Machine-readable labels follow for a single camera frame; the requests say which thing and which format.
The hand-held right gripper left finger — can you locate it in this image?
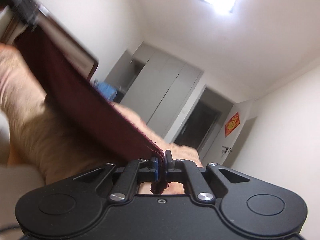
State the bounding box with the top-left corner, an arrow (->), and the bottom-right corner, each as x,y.
72,157 -> 161,202

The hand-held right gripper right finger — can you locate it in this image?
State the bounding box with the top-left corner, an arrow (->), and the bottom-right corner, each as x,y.
163,149 -> 251,203

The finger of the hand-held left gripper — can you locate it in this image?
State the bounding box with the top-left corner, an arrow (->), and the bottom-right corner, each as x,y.
14,0 -> 40,30

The dark red knit sweater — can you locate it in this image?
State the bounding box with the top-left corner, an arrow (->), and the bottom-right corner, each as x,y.
14,24 -> 170,195

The white room door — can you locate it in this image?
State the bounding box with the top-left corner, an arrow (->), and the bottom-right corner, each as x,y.
197,99 -> 258,168

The grey built-in wardrobe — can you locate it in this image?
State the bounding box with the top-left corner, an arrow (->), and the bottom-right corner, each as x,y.
104,41 -> 207,144

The red diamond door decoration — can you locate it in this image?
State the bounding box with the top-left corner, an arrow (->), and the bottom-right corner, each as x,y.
224,112 -> 241,137

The blue garment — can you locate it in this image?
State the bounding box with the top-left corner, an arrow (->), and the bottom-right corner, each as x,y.
96,80 -> 117,103

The open grey wardrobe door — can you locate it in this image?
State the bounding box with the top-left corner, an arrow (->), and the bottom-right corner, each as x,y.
104,49 -> 134,90

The open doorway with grey frame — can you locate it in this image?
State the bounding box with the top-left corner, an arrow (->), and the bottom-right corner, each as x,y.
172,86 -> 237,160

